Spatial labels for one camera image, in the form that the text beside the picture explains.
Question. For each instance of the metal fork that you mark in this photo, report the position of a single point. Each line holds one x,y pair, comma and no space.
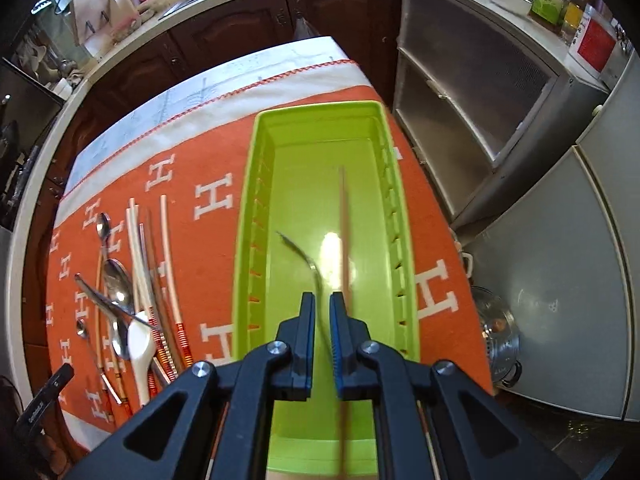
309,262

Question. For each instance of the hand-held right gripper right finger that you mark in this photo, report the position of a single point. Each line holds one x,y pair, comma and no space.
336,340

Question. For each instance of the wooden cutting board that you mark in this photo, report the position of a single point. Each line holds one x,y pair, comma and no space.
100,10

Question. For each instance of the white plastic bag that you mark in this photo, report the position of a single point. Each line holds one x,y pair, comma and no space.
302,27

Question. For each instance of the stainless steel pot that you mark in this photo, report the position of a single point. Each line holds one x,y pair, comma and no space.
495,340

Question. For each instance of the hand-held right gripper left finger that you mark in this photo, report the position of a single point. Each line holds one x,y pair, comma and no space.
310,340

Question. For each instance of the white chopstick red striped end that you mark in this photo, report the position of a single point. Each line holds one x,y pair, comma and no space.
167,255
130,230
124,404
137,252

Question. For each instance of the green plastic utensil tray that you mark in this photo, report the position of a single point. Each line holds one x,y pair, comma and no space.
310,185

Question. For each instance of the large metal spoon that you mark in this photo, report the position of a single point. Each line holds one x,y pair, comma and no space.
120,342
117,280

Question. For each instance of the small metal spoon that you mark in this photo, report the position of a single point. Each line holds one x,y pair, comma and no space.
102,222
81,327

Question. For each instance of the green label bottle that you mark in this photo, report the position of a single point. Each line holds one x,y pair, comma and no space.
547,2

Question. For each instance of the red label white container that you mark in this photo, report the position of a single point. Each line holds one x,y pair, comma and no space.
595,42

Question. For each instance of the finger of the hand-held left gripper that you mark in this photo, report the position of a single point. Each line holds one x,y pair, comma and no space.
61,376

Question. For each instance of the orange printed towel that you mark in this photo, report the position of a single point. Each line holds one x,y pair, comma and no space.
210,270

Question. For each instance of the brown wooden chopstick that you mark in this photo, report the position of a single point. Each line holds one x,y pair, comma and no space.
343,220

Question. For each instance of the white ceramic spoon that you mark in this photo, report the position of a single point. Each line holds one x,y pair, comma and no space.
140,345

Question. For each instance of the pale blue checked tablecloth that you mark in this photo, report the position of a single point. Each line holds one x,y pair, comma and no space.
200,91

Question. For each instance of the yellow jar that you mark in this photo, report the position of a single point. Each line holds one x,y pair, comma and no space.
570,20

